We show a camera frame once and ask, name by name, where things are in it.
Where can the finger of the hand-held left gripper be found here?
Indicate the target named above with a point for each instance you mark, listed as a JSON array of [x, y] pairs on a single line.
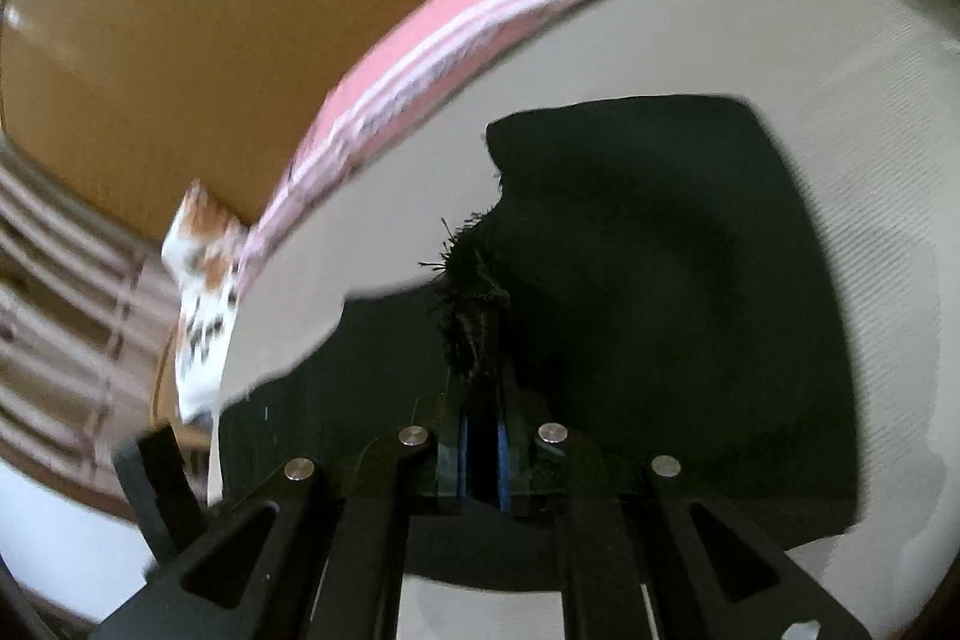
[[161, 490]]

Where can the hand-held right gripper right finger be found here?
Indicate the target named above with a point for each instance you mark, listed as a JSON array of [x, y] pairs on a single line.
[[504, 464]]

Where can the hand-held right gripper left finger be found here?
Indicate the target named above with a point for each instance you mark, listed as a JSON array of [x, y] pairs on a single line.
[[461, 456]]

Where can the black pants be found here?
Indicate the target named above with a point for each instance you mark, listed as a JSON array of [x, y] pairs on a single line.
[[660, 272]]

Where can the white floral pillow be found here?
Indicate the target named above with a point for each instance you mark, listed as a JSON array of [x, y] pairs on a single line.
[[199, 310]]

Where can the striped curtain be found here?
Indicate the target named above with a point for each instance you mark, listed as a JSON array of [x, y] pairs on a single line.
[[60, 310]]

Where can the pink striped pillow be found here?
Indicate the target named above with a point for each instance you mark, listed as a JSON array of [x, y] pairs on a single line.
[[420, 85]]

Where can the beige waffle blanket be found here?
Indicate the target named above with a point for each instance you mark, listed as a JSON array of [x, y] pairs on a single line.
[[862, 123]]

